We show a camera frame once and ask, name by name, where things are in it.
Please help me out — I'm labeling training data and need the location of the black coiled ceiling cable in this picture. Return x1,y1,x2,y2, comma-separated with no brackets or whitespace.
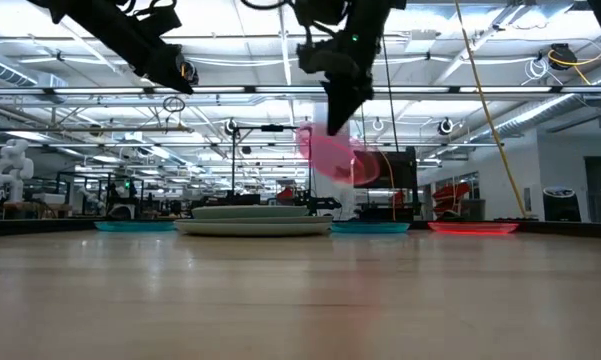
161,95,187,114

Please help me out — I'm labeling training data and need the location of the large red machine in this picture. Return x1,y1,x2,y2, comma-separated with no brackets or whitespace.
432,181,473,212

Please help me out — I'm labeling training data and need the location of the silver ventilation duct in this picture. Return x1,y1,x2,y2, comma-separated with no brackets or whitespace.
469,74,601,146

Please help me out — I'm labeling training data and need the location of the grey ventilation duct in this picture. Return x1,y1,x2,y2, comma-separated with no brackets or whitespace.
0,52,69,90

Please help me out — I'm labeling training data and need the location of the translucent teal plastic plate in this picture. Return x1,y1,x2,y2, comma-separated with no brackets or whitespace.
329,221,411,235
93,220,177,233

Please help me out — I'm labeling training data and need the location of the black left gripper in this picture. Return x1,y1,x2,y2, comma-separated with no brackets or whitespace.
104,0,197,95

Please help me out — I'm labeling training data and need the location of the white round column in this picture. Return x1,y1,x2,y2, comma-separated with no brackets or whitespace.
311,102,353,221

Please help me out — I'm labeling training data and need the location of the grey waste bin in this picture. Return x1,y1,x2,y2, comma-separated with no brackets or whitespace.
459,198,487,223

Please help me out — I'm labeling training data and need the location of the yellow hanging cable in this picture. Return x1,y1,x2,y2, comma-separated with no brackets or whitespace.
452,0,529,220

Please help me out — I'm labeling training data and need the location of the black round bin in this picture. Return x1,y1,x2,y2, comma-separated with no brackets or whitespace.
542,185,583,223

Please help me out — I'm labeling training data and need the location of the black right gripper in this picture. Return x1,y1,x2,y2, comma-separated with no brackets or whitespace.
295,29,381,136

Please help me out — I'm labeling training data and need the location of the pale green deep plate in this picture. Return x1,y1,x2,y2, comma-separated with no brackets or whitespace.
191,204,310,220

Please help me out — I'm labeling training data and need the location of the black hanging cable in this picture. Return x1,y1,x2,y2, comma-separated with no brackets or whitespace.
381,34,401,152

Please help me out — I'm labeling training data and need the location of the cream plastic plate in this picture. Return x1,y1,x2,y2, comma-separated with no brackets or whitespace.
173,221,334,238

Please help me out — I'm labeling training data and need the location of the black reel with yellow cord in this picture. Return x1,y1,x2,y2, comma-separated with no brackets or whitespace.
547,42,601,86

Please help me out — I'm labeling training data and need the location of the black workstation frame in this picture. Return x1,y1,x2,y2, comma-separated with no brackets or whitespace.
57,171,145,220

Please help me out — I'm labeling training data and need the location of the black gantry frame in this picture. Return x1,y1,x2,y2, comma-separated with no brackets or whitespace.
231,123,314,209

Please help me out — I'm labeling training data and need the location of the translucent red plastic plate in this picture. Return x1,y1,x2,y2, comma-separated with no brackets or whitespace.
427,221,520,236

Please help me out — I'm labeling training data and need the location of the black monitor screen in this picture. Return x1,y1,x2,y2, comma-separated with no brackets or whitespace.
352,146,420,191

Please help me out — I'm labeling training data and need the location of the wooden workbench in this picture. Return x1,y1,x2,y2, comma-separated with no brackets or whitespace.
0,199,75,221

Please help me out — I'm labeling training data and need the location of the pink plastic cup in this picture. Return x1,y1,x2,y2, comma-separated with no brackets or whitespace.
296,121,381,187

